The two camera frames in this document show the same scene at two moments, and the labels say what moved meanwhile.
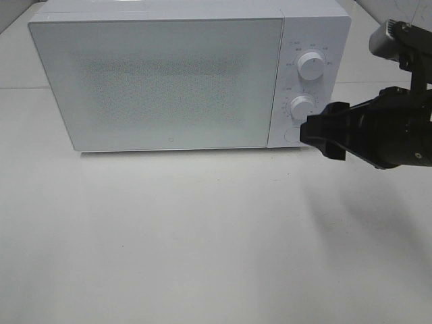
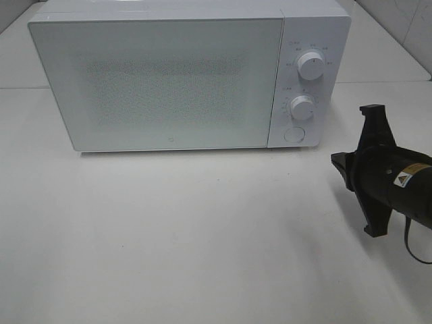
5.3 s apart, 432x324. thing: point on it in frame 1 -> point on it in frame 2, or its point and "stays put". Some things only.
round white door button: [292, 134] stays put
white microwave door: [129, 84] stays put
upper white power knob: [311, 66] stays put
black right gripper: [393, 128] -> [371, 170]
